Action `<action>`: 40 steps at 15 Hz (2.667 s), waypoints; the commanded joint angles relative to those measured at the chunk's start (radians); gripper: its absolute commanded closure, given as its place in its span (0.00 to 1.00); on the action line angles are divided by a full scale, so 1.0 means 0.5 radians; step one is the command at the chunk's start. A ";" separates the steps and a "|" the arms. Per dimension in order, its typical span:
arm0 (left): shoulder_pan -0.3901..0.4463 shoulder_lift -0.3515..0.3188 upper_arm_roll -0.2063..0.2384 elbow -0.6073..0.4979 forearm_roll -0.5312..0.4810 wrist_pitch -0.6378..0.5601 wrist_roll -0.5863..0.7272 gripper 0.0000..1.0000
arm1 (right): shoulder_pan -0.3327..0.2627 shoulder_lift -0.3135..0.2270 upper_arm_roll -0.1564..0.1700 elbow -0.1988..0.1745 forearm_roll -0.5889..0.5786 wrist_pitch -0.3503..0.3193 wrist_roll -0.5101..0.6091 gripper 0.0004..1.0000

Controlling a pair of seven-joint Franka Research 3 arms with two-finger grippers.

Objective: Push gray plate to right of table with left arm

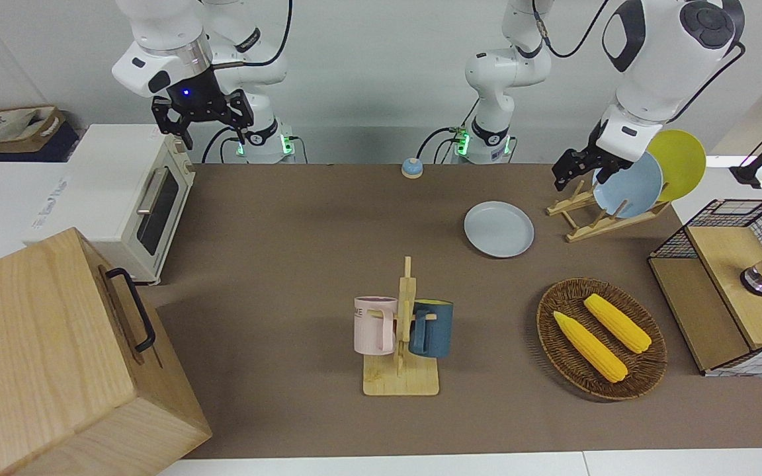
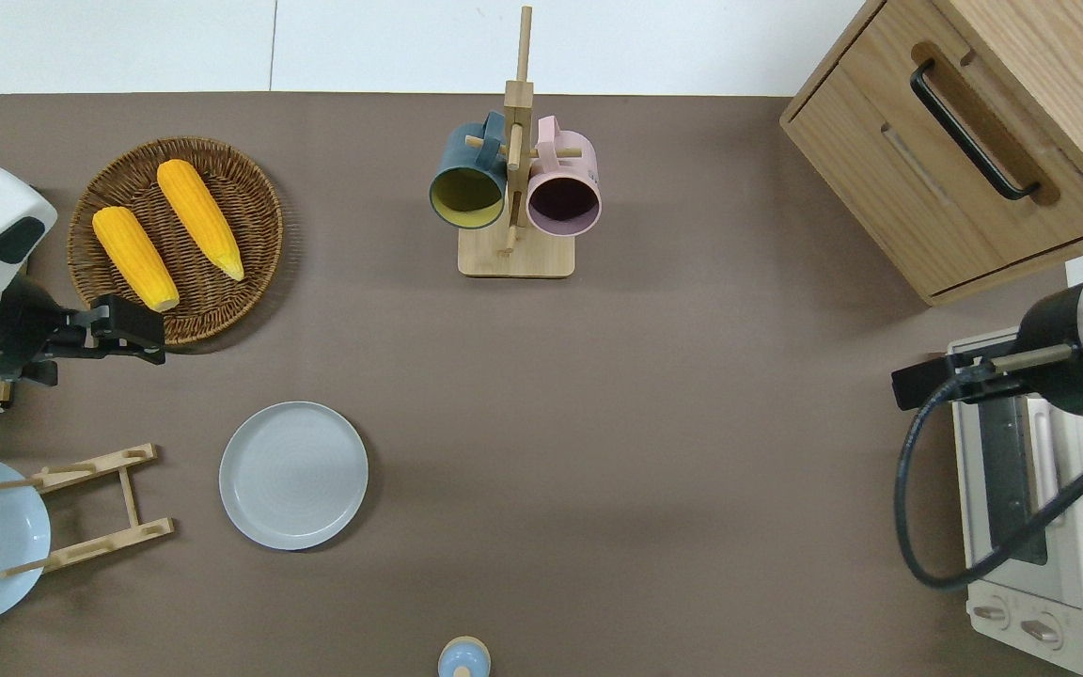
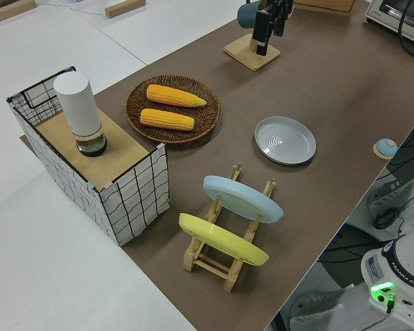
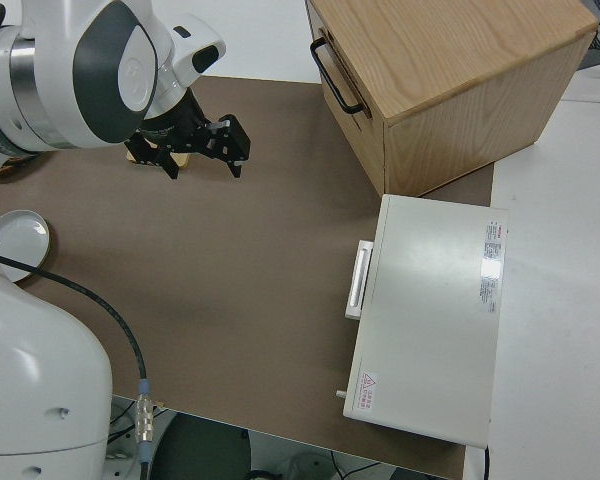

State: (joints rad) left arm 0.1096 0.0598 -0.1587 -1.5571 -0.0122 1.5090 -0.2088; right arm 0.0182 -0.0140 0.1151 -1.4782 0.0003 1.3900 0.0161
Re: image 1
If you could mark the dark blue mug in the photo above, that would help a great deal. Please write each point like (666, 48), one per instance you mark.
(435, 330)

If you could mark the dark blue box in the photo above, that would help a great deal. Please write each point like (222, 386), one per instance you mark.
(57, 149)

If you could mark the yellow corn cob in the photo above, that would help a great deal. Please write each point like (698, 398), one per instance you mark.
(589, 347)
(618, 322)

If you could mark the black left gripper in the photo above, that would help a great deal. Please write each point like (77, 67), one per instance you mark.
(598, 142)

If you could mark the gray plate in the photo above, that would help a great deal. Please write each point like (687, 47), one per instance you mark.
(499, 229)

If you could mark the light blue plate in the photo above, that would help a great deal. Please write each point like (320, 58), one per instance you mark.
(635, 188)

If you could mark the blue call bell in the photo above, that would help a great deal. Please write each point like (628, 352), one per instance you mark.
(412, 168)

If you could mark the pink mug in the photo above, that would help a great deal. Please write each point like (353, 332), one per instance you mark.
(371, 327)

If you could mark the yellow plate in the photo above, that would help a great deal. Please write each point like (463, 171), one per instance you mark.
(682, 158)

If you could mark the wooden mug stand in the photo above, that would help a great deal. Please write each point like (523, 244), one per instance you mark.
(402, 380)

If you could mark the brown paper bag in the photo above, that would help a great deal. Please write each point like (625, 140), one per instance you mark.
(4, 129)

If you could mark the wooden plate rack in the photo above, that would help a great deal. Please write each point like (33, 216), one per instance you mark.
(596, 226)

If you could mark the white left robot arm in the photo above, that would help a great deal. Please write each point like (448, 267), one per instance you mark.
(659, 59)

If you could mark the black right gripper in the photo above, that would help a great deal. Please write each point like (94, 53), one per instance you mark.
(197, 96)

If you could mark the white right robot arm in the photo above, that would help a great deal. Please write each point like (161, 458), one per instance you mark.
(163, 26)

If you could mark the white toaster oven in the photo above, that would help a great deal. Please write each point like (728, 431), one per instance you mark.
(106, 185)

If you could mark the large wooden box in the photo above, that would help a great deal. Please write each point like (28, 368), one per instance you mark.
(43, 370)

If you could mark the brown wicker basket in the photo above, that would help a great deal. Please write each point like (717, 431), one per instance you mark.
(553, 337)

